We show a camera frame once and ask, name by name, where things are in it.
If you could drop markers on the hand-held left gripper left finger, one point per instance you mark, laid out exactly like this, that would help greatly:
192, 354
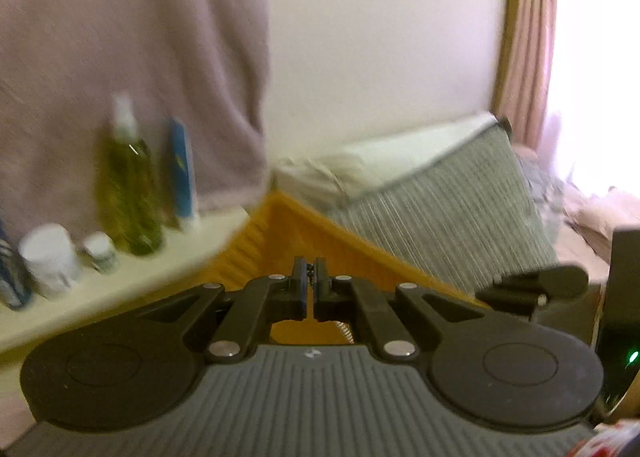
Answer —
296, 289

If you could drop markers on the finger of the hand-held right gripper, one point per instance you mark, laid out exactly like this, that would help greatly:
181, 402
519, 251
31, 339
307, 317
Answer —
540, 284

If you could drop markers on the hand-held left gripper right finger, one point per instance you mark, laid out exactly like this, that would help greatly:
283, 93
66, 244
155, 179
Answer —
327, 289

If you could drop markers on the yellow ribbed plastic tray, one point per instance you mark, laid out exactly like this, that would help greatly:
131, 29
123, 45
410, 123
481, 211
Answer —
300, 237

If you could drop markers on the floral patterned bedding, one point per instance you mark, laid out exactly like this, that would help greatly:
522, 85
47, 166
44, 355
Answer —
555, 207

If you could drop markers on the grey checked pillow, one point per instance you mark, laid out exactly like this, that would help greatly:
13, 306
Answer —
460, 217

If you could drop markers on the red and white packet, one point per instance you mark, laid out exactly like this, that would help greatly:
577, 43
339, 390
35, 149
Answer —
607, 439

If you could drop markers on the white pillow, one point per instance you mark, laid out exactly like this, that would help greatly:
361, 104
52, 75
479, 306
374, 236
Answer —
360, 167

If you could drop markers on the blue and white tube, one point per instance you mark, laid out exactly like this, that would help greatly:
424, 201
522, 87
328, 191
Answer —
181, 177

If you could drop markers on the green spray bottle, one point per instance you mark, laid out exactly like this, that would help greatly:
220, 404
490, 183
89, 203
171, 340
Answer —
131, 187

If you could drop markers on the small green-labelled jar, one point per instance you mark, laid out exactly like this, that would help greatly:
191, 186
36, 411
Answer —
101, 252

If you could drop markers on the white cream jar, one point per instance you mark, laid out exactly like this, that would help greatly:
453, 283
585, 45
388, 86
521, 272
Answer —
50, 262

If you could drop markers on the pink curtain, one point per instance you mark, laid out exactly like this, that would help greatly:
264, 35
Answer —
535, 37

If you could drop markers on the pink fleece towel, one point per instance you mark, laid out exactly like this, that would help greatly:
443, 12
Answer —
130, 62

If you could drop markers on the blue spray bottle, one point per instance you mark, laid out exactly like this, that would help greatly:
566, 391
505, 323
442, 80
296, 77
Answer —
11, 272

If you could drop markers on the cream wall shelf unit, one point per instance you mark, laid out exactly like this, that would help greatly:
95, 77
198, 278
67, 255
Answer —
150, 269

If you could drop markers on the wooden window frame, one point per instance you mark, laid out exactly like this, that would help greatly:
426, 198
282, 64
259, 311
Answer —
512, 12

